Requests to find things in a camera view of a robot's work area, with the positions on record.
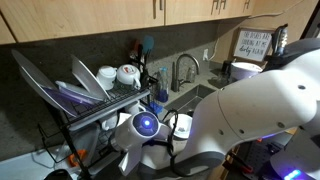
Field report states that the white mug with red logo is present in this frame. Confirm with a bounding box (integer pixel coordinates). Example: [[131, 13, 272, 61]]
[[115, 64, 142, 91]]

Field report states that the blue dish soap bottle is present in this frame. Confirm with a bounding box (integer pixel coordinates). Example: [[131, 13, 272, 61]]
[[156, 66, 170, 104]]

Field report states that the blue sponge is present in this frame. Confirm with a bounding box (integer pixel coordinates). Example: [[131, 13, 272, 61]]
[[147, 101, 165, 116]]

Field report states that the black utensil holder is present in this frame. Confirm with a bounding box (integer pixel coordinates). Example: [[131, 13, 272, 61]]
[[134, 61, 151, 88]]

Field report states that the metal gooseneck faucet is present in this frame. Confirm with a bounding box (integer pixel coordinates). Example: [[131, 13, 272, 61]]
[[170, 53, 201, 94]]

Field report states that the stainless steel sink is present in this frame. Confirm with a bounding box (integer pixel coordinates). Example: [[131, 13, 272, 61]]
[[163, 83, 218, 116]]

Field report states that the black kitchen utensil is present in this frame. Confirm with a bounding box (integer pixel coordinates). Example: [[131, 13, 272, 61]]
[[136, 44, 144, 79]]

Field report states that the white bowl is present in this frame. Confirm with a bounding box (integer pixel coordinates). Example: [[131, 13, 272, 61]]
[[168, 113, 194, 140]]

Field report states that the teal spatula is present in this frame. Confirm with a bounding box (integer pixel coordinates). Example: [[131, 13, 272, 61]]
[[141, 35, 155, 80]]

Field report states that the red spatula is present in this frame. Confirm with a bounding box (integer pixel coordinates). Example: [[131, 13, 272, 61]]
[[130, 39, 141, 61]]

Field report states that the small plain white cup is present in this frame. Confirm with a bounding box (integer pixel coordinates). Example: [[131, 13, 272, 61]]
[[95, 65, 118, 92]]

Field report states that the white dinner plate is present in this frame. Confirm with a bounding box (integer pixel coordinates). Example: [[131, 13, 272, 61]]
[[69, 54, 110, 101]]

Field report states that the purple plate in rack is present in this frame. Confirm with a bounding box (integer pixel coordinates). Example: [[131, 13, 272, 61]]
[[53, 80, 103, 108]]

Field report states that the white water filter pitcher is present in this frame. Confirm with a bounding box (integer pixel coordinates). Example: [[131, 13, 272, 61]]
[[229, 61, 264, 81]]

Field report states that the clear plastic container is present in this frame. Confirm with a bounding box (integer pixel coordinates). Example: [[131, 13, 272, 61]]
[[54, 124, 102, 168]]

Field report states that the framed text sign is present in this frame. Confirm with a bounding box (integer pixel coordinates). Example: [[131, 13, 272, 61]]
[[231, 27, 280, 66]]

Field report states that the wide wooden cabinet door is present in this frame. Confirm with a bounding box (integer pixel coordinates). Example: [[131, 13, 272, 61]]
[[0, 0, 165, 46]]

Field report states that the small orange object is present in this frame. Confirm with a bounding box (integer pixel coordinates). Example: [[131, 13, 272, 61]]
[[65, 149, 88, 169]]

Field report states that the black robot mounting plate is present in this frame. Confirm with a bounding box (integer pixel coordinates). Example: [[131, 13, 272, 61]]
[[229, 139, 284, 180]]

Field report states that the large grey plate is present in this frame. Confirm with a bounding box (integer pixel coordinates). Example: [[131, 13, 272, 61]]
[[9, 49, 80, 119]]

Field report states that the black round object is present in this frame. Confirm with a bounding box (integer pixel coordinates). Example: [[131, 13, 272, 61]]
[[44, 170, 72, 180]]

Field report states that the white drain board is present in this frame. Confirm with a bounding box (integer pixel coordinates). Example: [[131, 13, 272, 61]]
[[0, 145, 81, 180]]

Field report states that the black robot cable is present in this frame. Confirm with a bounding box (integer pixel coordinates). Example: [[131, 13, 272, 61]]
[[161, 108, 191, 177]]

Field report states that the black wire two-tier dishrack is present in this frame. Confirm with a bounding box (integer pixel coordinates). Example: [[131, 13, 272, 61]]
[[36, 56, 160, 180]]

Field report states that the white wrist mount plate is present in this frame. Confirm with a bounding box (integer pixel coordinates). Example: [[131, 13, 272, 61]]
[[117, 143, 144, 177]]

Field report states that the black clamp with red handle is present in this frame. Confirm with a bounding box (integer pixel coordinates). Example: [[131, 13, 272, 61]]
[[226, 153, 255, 175]]

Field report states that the white wall cable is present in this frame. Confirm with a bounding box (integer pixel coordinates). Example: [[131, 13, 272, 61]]
[[248, 0, 306, 19]]

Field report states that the metal frame pole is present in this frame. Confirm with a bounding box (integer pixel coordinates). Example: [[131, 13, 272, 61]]
[[299, 0, 320, 41]]

